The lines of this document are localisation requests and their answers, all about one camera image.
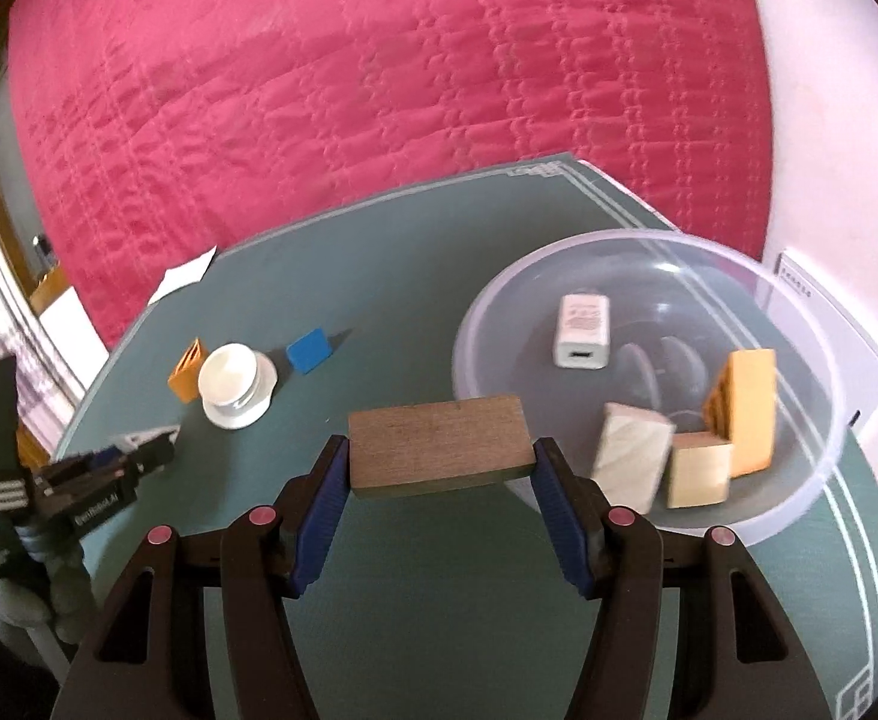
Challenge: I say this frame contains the blue block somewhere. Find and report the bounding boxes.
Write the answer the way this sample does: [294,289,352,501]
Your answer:
[286,327,333,376]

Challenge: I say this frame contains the white paper slip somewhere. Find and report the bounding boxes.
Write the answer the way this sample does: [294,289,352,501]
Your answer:
[146,246,219,307]

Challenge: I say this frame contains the large orange striped block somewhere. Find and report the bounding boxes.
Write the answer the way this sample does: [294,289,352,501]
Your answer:
[703,349,779,479]

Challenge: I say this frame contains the beige striped-end wooden block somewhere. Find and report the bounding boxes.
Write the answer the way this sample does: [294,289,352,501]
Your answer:
[665,433,734,509]

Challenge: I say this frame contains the white round discs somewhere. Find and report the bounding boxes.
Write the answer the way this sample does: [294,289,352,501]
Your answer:
[199,343,279,430]

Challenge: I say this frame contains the wooden wedge with white face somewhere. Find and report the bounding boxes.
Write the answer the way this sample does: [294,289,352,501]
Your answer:
[590,403,676,511]

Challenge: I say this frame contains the red quilted blanket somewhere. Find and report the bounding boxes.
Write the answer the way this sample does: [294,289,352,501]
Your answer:
[8,0,777,350]

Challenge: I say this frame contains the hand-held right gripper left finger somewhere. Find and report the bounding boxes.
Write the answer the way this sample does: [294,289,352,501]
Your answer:
[53,435,351,720]

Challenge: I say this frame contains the white plug charger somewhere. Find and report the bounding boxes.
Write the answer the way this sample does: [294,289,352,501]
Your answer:
[553,292,611,371]

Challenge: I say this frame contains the white flat panel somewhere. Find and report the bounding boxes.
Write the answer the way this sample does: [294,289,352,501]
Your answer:
[765,247,878,428]

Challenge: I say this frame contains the small orange striped block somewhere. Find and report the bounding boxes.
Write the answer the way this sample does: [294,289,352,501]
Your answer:
[167,337,208,407]

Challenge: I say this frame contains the person's left hand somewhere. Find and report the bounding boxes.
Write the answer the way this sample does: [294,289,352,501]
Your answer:
[0,360,99,646]

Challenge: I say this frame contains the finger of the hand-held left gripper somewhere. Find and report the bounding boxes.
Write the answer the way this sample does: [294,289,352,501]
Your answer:
[125,441,178,482]
[47,447,136,478]

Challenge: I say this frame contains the white lace curtain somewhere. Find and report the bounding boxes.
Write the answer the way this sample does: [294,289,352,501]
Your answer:
[0,75,88,421]

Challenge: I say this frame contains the grey-brown rectangular wooden block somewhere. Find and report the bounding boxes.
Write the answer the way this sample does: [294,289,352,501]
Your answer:
[347,395,536,503]

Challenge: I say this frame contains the clear plastic bowl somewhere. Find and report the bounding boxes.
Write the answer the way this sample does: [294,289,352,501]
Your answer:
[452,229,849,548]

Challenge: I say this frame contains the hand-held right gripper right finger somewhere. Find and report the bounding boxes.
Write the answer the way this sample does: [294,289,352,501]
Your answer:
[533,436,834,720]

